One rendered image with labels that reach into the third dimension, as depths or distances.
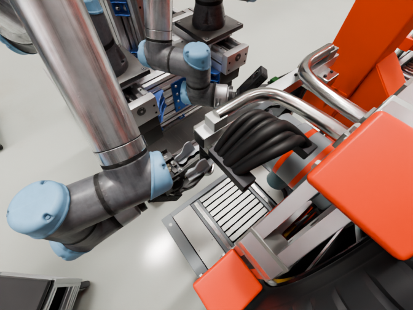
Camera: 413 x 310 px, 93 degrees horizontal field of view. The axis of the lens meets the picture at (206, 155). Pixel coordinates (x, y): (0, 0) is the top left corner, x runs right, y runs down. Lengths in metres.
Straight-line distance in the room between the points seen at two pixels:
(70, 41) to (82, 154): 1.49
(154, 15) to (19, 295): 1.09
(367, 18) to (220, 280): 0.82
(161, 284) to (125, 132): 1.07
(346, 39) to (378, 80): 0.18
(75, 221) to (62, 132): 1.66
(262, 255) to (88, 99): 0.30
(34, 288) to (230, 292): 0.89
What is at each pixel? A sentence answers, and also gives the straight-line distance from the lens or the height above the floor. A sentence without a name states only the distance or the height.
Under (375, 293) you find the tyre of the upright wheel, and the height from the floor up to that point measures 1.07.
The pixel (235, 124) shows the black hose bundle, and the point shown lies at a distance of 0.31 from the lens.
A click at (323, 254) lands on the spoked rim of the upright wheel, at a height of 0.88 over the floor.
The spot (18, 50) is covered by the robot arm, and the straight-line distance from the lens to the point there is 0.78.
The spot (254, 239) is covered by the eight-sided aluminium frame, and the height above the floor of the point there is 0.98.
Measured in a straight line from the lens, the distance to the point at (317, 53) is 0.54.
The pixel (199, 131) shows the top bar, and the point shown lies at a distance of 0.36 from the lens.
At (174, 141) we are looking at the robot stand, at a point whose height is 0.21.
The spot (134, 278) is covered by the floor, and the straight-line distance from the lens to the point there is 1.32.
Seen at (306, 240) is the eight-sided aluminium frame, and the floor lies 1.01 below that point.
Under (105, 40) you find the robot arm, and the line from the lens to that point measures 0.77.
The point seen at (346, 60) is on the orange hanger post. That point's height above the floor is 0.84.
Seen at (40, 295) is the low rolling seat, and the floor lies 0.34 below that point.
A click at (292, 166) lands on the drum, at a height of 0.88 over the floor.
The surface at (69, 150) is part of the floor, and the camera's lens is 1.83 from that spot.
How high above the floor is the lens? 1.26
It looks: 58 degrees down
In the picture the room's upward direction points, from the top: straight up
